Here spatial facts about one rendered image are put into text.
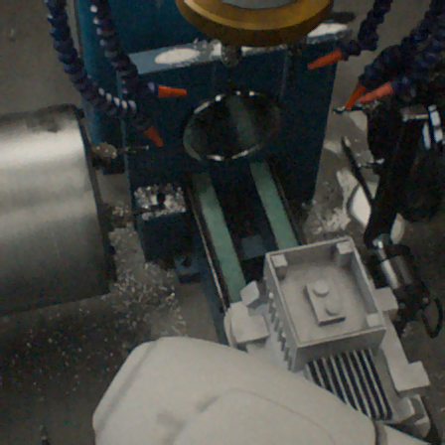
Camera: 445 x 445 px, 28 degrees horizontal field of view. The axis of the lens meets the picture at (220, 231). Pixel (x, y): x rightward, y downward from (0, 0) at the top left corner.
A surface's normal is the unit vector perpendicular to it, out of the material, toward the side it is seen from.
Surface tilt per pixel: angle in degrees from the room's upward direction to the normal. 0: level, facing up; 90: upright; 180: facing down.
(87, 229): 54
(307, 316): 0
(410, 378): 0
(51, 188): 28
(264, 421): 23
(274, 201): 0
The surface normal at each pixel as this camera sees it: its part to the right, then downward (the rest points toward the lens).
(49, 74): 0.03, -0.57
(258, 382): 0.39, -0.73
